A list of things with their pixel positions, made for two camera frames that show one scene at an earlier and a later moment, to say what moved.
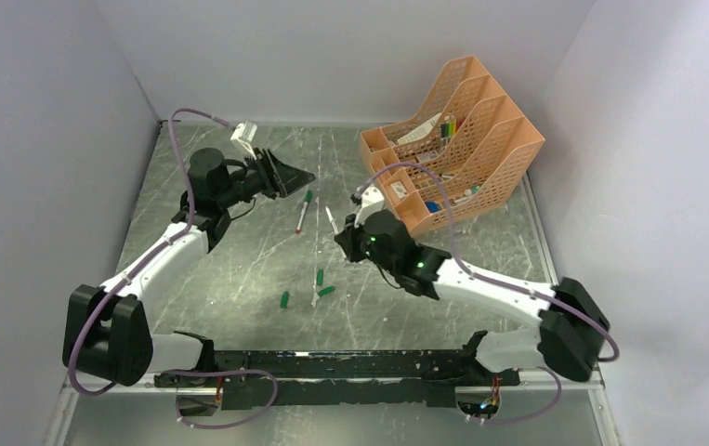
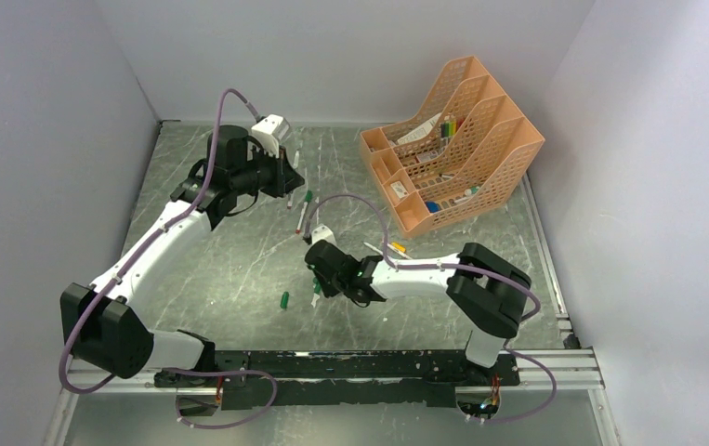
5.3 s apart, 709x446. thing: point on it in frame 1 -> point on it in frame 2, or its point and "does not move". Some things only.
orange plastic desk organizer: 469,135 does not move
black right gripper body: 359,242 -> 329,287
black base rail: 379,377 does not move
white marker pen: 334,225 -> 295,164
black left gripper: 287,178 does not move
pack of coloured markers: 448,130 does not move
